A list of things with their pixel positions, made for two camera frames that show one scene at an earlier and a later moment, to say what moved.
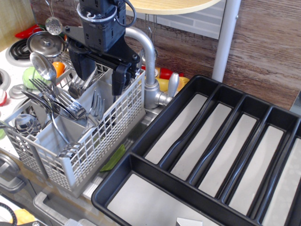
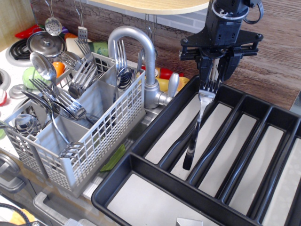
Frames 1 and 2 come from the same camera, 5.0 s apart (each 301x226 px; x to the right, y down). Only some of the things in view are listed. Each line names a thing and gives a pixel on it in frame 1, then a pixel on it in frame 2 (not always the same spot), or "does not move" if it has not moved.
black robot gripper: (102, 36) to (223, 37)
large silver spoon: (44, 67) does not move
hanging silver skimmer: (53, 25) does not move
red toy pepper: (27, 33) does not move
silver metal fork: (96, 112) to (206, 93)
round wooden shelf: (171, 7) does not move
